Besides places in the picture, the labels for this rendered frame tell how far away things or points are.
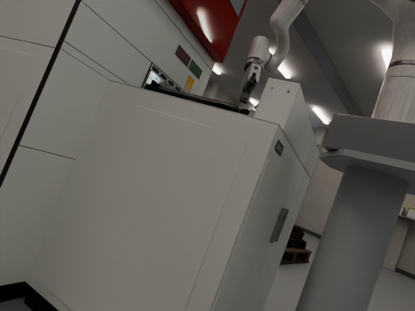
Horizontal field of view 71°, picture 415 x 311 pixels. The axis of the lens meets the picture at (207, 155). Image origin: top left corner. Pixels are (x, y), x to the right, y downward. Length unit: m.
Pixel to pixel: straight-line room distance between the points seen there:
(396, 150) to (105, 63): 0.90
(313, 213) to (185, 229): 10.37
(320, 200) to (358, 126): 10.27
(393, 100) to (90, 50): 0.91
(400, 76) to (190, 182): 0.64
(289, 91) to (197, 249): 0.49
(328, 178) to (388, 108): 10.26
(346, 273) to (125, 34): 1.00
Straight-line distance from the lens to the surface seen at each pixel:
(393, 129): 0.85
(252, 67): 1.27
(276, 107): 0.85
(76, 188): 1.08
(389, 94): 0.96
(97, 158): 1.03
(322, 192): 11.12
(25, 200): 1.06
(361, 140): 0.85
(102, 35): 1.08
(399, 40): 1.04
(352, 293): 0.88
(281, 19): 1.37
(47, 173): 1.06
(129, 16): 1.16
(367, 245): 0.87
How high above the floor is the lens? 0.63
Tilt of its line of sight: 4 degrees up
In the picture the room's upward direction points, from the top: 21 degrees clockwise
